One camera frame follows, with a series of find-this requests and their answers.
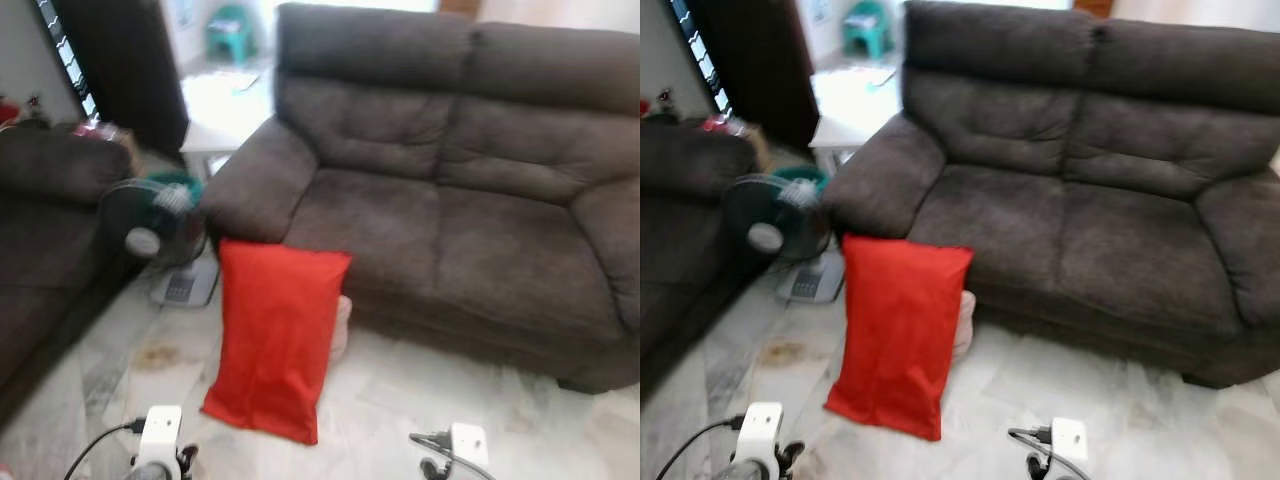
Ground white table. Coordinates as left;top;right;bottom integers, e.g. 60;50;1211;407
808;60;907;172
179;64;278;177

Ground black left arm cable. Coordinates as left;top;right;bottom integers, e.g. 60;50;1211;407
63;419;147;480
655;415;747;480

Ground red fabric pillow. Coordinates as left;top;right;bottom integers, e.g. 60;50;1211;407
824;234;975;442
201;238;353;446

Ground red shiny packet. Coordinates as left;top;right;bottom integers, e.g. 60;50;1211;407
700;113;753;139
74;119;137;147

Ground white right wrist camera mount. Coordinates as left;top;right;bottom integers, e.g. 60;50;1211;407
1050;418;1090;464
448;422;491;470

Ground teal plastic bucket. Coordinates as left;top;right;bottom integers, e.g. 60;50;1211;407
150;170;205;201
772;165;830;196

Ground brown two-seat fabric sofa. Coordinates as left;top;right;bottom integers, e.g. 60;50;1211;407
822;0;1280;389
198;2;641;394

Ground dark brown door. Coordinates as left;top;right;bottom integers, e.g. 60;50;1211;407
35;0;192;157
672;0;822;152

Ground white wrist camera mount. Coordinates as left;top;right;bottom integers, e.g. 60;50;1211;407
736;402;785;467
1050;418;1090;464
448;422;491;470
136;405;185;471

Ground teal plastic stool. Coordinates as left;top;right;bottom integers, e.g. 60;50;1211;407
842;2;895;61
205;4;257;67

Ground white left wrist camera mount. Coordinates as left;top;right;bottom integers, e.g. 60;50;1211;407
736;402;785;467
136;405;185;471

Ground black floor fan grey base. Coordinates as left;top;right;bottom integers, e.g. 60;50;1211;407
722;172;847;304
98;177;220;308

